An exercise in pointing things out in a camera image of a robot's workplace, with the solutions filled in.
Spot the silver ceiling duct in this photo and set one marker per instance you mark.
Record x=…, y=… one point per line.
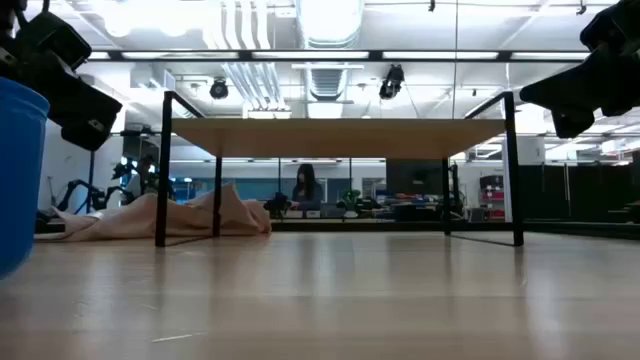
x=330, y=22

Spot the wooden shelf with black frame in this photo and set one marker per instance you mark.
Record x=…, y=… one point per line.
x=330, y=137

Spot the black background robot arm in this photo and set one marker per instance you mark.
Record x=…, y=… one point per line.
x=82, y=192

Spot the green plant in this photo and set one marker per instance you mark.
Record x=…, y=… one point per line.
x=350, y=198

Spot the red storage rack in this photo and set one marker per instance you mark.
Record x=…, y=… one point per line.
x=492, y=197

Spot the person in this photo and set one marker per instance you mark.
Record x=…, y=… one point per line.
x=306, y=186

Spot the beige cloth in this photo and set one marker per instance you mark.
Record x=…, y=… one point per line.
x=135, y=220

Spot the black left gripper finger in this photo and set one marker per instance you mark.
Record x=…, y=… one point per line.
x=85, y=115

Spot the black cabinet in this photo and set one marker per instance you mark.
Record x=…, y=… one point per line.
x=415, y=187

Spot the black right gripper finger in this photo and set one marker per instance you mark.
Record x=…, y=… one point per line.
x=572, y=124
x=590, y=82

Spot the blue plastic cup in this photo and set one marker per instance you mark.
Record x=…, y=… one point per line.
x=20, y=175

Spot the black ceiling spotlight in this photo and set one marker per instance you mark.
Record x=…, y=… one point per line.
x=392, y=82
x=218, y=89

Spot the black overhead frame bar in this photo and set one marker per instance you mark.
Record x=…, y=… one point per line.
x=245, y=55

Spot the dark partition wall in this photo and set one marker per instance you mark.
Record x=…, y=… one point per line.
x=580, y=192

